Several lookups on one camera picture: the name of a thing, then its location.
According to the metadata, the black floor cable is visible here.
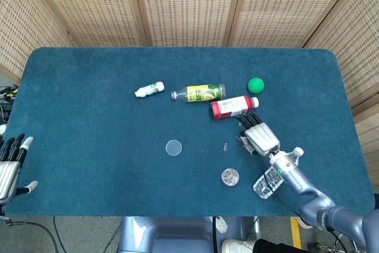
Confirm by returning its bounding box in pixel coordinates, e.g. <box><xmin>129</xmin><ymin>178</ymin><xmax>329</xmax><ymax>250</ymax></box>
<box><xmin>5</xmin><ymin>220</ymin><xmax>60</xmax><ymax>253</ymax></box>

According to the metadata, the white perforated plate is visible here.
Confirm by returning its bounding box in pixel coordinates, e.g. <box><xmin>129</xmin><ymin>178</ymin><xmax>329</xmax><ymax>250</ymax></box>
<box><xmin>215</xmin><ymin>216</ymin><xmax>229</xmax><ymax>235</ymax></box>

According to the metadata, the blue floor cable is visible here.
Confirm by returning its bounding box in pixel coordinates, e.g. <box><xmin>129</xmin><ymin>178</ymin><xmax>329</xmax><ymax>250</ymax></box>
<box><xmin>53</xmin><ymin>216</ymin><xmax>65</xmax><ymax>253</ymax></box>

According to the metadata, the blue table mat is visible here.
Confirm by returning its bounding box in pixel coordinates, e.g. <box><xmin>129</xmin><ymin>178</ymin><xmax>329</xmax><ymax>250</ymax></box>
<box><xmin>0</xmin><ymin>46</ymin><xmax>375</xmax><ymax>217</ymax></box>

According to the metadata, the small white bottle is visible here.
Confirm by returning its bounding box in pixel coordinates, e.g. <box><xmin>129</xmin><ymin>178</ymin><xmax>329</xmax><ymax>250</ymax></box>
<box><xmin>134</xmin><ymin>81</ymin><xmax>165</xmax><ymax>98</ymax></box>

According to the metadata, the round container of paperclips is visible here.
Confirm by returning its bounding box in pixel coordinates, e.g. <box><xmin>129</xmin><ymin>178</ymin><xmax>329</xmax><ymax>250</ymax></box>
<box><xmin>220</xmin><ymin>168</ymin><xmax>240</xmax><ymax>187</ymax></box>

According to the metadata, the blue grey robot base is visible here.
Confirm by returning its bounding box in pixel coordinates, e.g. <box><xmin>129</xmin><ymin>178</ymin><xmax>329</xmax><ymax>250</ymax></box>
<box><xmin>117</xmin><ymin>216</ymin><xmax>246</xmax><ymax>253</ymax></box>

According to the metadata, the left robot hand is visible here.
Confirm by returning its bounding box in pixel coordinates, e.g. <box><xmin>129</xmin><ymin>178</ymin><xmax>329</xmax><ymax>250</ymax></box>
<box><xmin>0</xmin><ymin>133</ymin><xmax>38</xmax><ymax>206</ymax></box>

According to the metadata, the white shoe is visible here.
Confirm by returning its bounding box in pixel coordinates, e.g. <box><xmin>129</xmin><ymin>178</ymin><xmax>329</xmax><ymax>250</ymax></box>
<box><xmin>221</xmin><ymin>238</ymin><xmax>256</xmax><ymax>253</ymax></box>

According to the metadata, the red label drink bottle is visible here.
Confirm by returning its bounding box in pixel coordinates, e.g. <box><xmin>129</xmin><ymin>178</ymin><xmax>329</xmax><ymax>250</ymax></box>
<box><xmin>210</xmin><ymin>95</ymin><xmax>260</xmax><ymax>121</ymax></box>

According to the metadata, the yellow green label bottle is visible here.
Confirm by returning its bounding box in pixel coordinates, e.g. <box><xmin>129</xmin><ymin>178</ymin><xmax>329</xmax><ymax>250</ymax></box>
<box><xmin>171</xmin><ymin>83</ymin><xmax>226</xmax><ymax>104</ymax></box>

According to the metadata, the clear water bottle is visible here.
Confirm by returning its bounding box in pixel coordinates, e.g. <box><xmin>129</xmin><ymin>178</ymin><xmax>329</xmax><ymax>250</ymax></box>
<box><xmin>252</xmin><ymin>146</ymin><xmax>304</xmax><ymax>200</ymax></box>

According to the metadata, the yellow floor tape strip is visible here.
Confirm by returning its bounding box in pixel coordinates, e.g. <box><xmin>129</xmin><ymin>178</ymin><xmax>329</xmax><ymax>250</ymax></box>
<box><xmin>290</xmin><ymin>216</ymin><xmax>302</xmax><ymax>249</ymax></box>

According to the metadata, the clear round lid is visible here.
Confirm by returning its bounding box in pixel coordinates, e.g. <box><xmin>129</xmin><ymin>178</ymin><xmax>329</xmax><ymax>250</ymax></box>
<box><xmin>165</xmin><ymin>139</ymin><xmax>183</xmax><ymax>156</ymax></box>

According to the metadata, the tangled cable bundle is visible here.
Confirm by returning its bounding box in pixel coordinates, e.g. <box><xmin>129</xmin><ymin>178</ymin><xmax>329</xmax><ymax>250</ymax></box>
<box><xmin>0</xmin><ymin>85</ymin><xmax>19</xmax><ymax>123</ymax></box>

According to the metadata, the green ball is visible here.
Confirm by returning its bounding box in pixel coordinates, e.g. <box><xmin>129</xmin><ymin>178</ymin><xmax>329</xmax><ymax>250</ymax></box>
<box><xmin>247</xmin><ymin>77</ymin><xmax>265</xmax><ymax>94</ymax></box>

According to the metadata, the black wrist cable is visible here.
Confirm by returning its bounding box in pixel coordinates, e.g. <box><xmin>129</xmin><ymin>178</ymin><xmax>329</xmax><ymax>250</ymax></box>
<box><xmin>262</xmin><ymin>158</ymin><xmax>303</xmax><ymax>217</ymax></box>

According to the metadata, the black trouser leg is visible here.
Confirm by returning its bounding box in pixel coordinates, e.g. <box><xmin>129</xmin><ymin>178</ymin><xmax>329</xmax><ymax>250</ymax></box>
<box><xmin>254</xmin><ymin>238</ymin><xmax>301</xmax><ymax>253</ymax></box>

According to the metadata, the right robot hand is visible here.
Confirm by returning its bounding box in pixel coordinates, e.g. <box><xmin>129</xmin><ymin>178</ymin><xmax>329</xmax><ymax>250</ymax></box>
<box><xmin>236</xmin><ymin>113</ymin><xmax>281</xmax><ymax>156</ymax></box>

